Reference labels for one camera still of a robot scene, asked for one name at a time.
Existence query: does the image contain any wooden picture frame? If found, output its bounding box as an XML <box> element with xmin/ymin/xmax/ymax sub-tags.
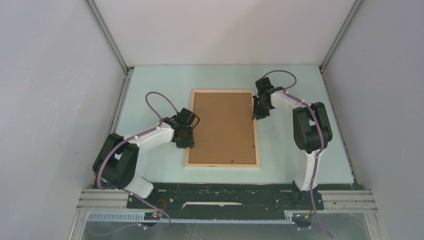
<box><xmin>184</xmin><ymin>88</ymin><xmax>261</xmax><ymax>169</ymax></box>

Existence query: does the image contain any aluminium rail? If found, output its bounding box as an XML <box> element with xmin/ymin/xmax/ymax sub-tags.
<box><xmin>76</xmin><ymin>189</ymin><xmax>378</xmax><ymax>213</ymax></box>

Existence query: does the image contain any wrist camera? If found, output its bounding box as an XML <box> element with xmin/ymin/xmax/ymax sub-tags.
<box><xmin>255</xmin><ymin>77</ymin><xmax>285</xmax><ymax>95</ymax></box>
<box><xmin>175</xmin><ymin>108</ymin><xmax>200</xmax><ymax>129</ymax></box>

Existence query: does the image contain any left corner metal profile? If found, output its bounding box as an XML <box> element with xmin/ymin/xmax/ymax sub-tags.
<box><xmin>84</xmin><ymin>0</ymin><xmax>130</xmax><ymax>74</ymax></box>

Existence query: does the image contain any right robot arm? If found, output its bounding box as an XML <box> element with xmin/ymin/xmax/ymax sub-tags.
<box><xmin>252</xmin><ymin>89</ymin><xmax>333</xmax><ymax>209</ymax></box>

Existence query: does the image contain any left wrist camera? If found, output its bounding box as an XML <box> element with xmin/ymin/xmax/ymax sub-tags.
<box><xmin>175</xmin><ymin>108</ymin><xmax>200</xmax><ymax>129</ymax></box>

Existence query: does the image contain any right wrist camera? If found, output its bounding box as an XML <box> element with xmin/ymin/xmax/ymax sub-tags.
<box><xmin>255</xmin><ymin>77</ymin><xmax>285</xmax><ymax>95</ymax></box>

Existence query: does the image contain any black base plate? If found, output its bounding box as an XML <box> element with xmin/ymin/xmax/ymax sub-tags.
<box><xmin>146</xmin><ymin>182</ymin><xmax>324</xmax><ymax>221</ymax></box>

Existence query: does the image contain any white cable duct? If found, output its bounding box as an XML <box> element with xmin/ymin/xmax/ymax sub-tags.
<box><xmin>86</xmin><ymin>211</ymin><xmax>294</xmax><ymax>224</ymax></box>

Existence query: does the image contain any corner metal profile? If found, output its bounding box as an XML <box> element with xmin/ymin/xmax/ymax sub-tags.
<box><xmin>84</xmin><ymin>0</ymin><xmax>130</xmax><ymax>74</ymax></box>
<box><xmin>319</xmin><ymin>0</ymin><xmax>365</xmax><ymax>73</ymax></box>

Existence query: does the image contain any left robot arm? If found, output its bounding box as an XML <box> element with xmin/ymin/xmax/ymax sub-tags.
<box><xmin>92</xmin><ymin>120</ymin><xmax>194</xmax><ymax>208</ymax></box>

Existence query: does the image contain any right corner metal profile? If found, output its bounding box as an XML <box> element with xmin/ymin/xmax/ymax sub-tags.
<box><xmin>319</xmin><ymin>0</ymin><xmax>365</xmax><ymax>73</ymax></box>

